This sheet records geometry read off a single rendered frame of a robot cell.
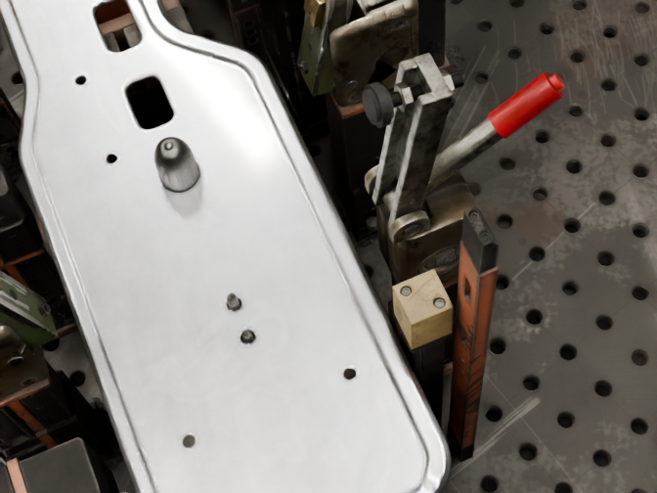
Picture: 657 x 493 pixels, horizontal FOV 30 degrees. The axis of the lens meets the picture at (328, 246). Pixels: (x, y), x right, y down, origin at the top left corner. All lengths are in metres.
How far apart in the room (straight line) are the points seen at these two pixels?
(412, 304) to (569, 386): 0.40
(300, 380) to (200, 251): 0.14
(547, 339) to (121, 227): 0.48
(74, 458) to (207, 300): 0.16
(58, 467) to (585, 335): 0.56
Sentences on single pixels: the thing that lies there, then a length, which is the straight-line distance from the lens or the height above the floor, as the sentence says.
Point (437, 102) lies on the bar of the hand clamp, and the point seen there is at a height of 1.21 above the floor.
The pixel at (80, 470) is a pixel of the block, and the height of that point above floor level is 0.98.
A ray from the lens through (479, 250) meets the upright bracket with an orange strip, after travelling 0.76.
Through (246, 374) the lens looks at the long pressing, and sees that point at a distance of 0.94.
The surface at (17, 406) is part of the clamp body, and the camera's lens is 1.08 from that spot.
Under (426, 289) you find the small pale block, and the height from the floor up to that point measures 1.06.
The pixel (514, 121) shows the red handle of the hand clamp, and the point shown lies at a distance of 0.87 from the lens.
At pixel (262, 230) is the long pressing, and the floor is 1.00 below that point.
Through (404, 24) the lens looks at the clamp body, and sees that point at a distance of 1.01.
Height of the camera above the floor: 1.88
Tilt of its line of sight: 65 degrees down
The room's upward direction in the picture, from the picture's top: 9 degrees counter-clockwise
